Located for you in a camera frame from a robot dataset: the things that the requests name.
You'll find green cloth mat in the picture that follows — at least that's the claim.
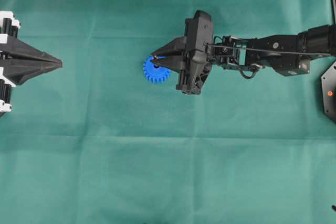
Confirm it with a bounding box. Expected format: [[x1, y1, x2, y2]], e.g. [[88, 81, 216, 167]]
[[1, 0, 335, 223]]

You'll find blue plastic gear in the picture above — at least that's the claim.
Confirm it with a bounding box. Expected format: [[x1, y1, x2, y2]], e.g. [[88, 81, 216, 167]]
[[143, 56, 171, 84]]

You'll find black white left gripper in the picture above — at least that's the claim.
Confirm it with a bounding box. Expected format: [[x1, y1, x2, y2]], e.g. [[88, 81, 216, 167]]
[[0, 10, 64, 118]]

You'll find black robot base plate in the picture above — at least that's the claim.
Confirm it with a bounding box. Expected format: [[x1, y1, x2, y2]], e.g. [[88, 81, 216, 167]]
[[321, 62, 336, 123]]

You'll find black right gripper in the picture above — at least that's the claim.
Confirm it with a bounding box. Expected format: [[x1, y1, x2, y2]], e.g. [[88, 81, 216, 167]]
[[152, 10, 214, 94]]

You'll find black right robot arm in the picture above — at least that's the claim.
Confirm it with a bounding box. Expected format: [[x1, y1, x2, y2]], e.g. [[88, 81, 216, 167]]
[[152, 10, 335, 94]]

